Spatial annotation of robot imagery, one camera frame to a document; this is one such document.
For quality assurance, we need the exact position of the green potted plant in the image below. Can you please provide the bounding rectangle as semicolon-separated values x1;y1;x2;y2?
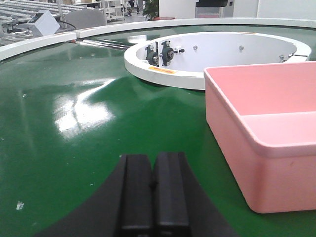
143;0;159;21

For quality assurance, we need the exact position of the white wire shelf cart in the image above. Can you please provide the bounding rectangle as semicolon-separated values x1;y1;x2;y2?
102;0;127;22

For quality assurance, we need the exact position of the white inner conveyor ring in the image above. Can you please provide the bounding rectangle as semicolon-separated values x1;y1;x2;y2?
124;31;312;90

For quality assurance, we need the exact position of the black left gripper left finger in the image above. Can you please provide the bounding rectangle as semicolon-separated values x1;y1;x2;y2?
37;155;153;237

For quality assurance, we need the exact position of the metal roller conveyor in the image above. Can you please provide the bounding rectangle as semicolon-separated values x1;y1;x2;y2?
0;0;92;46

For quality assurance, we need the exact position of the black bearing mount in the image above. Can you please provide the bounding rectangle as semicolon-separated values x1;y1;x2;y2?
145;45;159;66
161;40;185;66

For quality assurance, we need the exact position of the white outer conveyor rail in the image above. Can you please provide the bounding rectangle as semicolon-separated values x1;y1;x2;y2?
0;17;316;61

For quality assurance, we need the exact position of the pink plastic bin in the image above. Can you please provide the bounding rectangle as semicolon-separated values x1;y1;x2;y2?
204;61;316;213

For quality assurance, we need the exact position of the grey kiosk machine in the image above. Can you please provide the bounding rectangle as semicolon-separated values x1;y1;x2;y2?
195;0;235;18

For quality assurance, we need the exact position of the grey control box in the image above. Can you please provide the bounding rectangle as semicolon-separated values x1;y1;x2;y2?
18;10;60;37

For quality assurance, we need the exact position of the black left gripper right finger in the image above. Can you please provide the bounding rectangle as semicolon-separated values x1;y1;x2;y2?
153;152;237;237

